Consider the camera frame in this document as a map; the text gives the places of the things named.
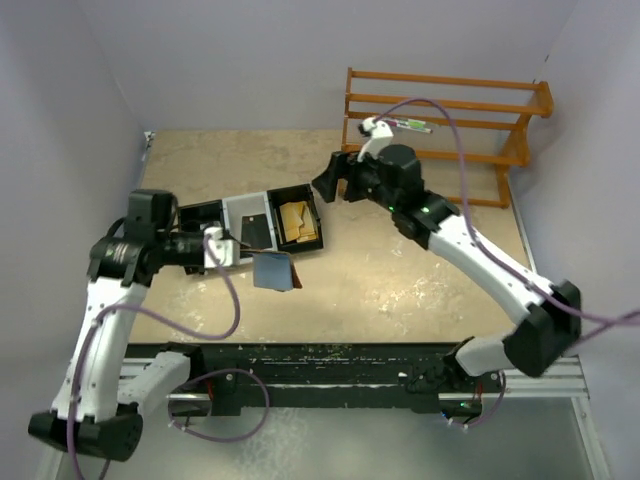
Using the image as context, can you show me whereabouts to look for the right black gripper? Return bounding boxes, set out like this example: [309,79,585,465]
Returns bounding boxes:
[313,149,400,212]

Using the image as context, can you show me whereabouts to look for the brown leather card holder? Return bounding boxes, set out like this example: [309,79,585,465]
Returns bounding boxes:
[252,251,303,292]

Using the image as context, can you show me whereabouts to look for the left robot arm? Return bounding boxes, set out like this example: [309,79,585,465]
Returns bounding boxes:
[28,189,206,462]

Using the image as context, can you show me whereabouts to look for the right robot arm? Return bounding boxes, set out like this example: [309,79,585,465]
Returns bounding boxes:
[312,145,581,391]

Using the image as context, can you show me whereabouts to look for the gold credit cards pile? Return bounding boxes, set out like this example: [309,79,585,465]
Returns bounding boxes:
[279,201,319,243]

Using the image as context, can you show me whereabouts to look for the black card in white bin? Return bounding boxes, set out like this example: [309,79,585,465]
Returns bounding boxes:
[241,214,272,249]

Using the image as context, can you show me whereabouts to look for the black right bin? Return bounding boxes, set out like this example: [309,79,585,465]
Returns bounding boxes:
[267,183,324,254]

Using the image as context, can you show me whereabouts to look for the coloured markers on rack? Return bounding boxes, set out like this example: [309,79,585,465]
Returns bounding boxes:
[385,117,437,134]

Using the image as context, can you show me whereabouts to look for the orange wooden rack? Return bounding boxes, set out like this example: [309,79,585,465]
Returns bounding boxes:
[341,68,554,208]

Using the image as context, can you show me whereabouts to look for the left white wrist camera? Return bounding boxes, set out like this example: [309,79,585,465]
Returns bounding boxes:
[203,226,240,269]

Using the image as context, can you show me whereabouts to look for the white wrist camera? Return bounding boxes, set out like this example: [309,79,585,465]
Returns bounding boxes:
[357,117,394,162]
[203,226,240,269]

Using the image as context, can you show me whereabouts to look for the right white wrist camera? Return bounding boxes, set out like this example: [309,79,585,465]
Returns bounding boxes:
[357,117,394,162]

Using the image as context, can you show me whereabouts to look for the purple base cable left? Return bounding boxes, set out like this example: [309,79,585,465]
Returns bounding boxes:
[167,367,272,443]

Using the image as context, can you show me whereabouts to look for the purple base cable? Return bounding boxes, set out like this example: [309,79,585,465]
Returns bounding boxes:
[167,367,272,443]
[444,364,505,432]

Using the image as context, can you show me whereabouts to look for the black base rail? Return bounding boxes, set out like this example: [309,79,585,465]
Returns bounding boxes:
[125,342,501,416]

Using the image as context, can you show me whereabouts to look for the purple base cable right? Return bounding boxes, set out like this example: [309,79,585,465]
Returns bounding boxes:
[444,364,505,432]

